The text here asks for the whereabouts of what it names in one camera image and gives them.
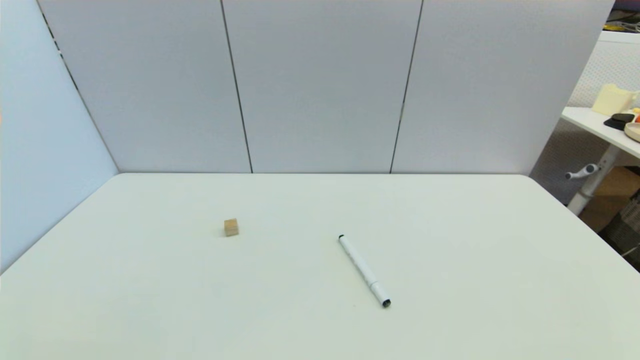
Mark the beige bowl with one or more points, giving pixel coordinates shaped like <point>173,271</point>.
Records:
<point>634,133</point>

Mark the white perforated pegboard panel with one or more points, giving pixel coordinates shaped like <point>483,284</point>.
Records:
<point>607,65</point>

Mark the cream plastic container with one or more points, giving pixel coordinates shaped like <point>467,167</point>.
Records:
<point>612,100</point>

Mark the brown cardboard box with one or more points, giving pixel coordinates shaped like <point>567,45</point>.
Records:
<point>617,190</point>

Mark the white marker with black cap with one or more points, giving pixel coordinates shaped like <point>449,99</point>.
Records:
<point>364,270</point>

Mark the flat black object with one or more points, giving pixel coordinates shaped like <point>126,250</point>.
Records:
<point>620,120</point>

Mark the small wooden cube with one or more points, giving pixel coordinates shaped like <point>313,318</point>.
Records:
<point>231,227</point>

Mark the white side table leg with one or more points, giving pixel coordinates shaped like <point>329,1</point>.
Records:
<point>595,180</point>

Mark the white side table top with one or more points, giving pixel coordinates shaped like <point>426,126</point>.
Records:
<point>595,124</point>

